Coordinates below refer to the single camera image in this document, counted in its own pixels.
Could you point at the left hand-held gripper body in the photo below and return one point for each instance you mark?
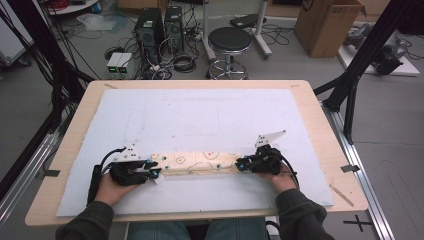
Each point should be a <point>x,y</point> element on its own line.
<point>126,173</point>

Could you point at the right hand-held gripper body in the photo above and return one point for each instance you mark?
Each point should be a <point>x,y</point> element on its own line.
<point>266,161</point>

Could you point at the person's leg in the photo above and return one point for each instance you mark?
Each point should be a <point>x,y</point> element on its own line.
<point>156,231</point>
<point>236,230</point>

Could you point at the clear plastic sheet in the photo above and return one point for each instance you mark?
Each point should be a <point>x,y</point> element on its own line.
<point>96,22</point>

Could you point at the white metal stand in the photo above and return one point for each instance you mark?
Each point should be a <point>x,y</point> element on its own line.
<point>261,36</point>

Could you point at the black round stool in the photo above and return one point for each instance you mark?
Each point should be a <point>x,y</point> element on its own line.
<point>230,39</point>

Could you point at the grey tape piece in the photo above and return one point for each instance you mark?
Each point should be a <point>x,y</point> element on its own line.
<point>350,168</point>
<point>51,173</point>

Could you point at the large black computer tower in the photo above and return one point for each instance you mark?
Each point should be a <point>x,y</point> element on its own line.
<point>148,30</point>

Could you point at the aluminium rail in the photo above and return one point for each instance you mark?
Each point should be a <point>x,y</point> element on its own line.
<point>363,181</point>
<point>30,168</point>

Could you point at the brown cardboard box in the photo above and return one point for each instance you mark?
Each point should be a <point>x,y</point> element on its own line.
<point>326,30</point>

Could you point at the black tape cross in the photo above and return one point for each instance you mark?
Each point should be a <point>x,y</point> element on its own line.
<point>357,222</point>

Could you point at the person's right leg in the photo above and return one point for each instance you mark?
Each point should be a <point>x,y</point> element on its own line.
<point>236,230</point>

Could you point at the white base board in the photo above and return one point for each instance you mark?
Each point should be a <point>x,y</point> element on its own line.
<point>408,68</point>

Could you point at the black metal frame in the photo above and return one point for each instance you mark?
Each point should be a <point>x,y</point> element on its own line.
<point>365,53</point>

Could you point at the slim black computer tower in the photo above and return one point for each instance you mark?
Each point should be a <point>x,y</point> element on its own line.
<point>174,28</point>

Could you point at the person's left leg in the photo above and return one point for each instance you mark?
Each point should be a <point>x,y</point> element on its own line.
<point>156,231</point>

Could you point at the cream cloth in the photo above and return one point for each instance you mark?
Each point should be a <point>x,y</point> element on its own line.
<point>196,162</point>

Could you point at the white power supply unit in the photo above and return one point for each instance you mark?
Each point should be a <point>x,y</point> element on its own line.
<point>125,62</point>
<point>114,61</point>

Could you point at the person's right hand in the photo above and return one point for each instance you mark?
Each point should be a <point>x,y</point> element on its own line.
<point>283,181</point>

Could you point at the white foam mat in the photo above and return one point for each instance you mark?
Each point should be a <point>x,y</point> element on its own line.
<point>186,113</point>

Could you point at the white round table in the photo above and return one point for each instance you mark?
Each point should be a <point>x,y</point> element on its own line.
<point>71,8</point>

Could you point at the black flat device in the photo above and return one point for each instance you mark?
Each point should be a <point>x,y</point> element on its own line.
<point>246,20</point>

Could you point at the person's left hand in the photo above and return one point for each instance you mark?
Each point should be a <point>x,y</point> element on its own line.
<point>111,191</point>

